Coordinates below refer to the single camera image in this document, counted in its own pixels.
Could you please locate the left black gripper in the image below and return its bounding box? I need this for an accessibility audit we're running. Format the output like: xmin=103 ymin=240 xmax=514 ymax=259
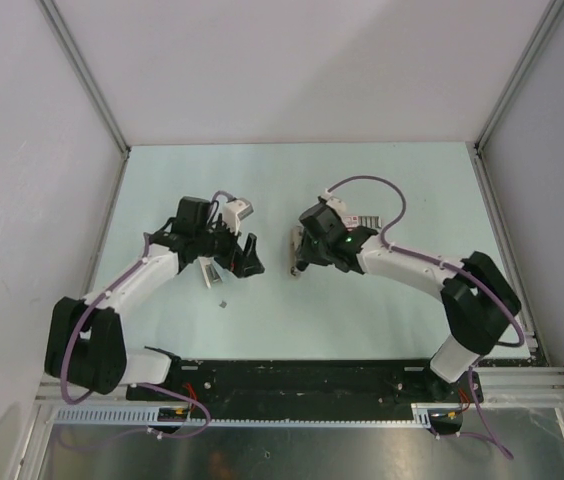
xmin=195 ymin=214 xmax=263 ymax=278

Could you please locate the red staple box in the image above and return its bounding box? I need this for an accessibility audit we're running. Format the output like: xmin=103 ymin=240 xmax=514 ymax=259
xmin=342 ymin=215 xmax=383 ymax=231

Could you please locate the white stapler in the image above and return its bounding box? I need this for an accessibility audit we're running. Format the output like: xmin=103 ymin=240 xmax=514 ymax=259
xmin=290 ymin=225 xmax=303 ymax=278

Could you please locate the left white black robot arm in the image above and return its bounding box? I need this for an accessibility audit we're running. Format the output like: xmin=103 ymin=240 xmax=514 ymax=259
xmin=44 ymin=195 xmax=265 ymax=405

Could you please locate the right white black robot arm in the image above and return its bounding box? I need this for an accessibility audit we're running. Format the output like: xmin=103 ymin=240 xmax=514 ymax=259
xmin=295 ymin=199 xmax=524 ymax=401

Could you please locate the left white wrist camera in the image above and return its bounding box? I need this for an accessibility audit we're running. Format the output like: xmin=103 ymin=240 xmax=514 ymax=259
xmin=222 ymin=198 xmax=254 ymax=236

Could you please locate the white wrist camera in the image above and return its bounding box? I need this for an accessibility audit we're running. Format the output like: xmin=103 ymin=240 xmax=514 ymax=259
xmin=222 ymin=198 xmax=254 ymax=236
xmin=319 ymin=189 xmax=347 ymax=214

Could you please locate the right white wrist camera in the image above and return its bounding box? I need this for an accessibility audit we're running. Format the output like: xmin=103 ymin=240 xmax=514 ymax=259
xmin=319 ymin=189 xmax=347 ymax=214

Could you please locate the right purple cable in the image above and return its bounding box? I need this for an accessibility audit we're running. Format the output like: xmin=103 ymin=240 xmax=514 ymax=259
xmin=322 ymin=174 xmax=524 ymax=461

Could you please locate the purple cable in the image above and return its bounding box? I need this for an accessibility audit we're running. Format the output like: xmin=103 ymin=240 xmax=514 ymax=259
xmin=59 ymin=189 xmax=212 ymax=441
xmin=322 ymin=174 xmax=524 ymax=461

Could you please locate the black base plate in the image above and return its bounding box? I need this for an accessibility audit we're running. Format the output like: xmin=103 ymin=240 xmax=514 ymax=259
xmin=126 ymin=357 xmax=484 ymax=422

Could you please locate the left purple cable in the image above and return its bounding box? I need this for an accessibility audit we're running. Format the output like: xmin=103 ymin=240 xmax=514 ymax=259
xmin=59 ymin=189 xmax=212 ymax=441

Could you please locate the white slotted cable duct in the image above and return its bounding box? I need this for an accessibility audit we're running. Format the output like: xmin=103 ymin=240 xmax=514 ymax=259
xmin=51 ymin=403 xmax=463 ymax=427

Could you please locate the left aluminium frame post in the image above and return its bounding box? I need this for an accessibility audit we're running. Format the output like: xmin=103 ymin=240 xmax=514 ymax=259
xmin=36 ymin=0 xmax=130 ymax=158

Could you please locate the aluminium frame post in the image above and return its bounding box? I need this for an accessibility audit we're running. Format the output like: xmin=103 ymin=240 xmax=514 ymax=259
xmin=474 ymin=0 xmax=564 ymax=151
xmin=36 ymin=0 xmax=130 ymax=158

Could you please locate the right aluminium frame post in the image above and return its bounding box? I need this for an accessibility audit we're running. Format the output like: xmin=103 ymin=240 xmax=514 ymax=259
xmin=474 ymin=0 xmax=564 ymax=151

